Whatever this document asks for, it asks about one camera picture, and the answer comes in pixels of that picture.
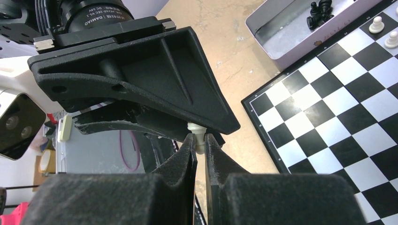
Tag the white pawn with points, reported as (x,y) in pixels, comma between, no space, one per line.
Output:
(377,25)

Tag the black and white chessboard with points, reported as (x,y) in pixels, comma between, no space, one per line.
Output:
(336,112)

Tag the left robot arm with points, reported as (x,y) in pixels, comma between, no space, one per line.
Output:
(23,20)

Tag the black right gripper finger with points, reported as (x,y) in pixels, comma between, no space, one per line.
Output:
(143,120)

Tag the silver tin with black pieces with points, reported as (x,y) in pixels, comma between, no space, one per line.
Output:
(281,30)

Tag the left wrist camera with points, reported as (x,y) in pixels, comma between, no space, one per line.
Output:
(23,107)

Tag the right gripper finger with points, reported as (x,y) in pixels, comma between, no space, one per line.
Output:
(237,197)
(162,197)

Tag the black pawn near tin edge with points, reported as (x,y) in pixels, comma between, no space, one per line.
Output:
(312,22)

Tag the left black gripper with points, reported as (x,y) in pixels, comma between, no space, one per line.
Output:
(160,67)

